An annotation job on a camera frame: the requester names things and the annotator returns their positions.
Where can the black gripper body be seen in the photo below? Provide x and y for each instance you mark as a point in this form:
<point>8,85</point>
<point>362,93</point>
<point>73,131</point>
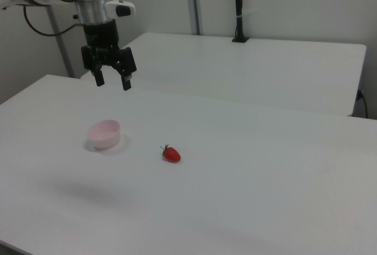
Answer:
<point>101,43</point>

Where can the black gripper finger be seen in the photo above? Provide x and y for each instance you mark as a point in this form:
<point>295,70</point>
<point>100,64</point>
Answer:
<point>100,79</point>
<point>126,82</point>

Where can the pink plastic bowl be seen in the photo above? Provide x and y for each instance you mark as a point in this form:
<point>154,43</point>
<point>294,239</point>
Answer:
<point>103,134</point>

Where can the red toy strawberry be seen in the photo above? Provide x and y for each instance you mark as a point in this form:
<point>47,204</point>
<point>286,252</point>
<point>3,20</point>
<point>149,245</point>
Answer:
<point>171,153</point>

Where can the white table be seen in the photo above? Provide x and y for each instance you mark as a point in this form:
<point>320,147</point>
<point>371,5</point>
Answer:
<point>250,69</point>

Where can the grey metal frame post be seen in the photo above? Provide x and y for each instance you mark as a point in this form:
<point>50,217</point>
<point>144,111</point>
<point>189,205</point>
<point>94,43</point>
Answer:
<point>60,43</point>
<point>194,1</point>

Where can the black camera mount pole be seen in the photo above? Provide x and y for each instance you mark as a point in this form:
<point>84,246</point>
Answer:
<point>239,7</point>

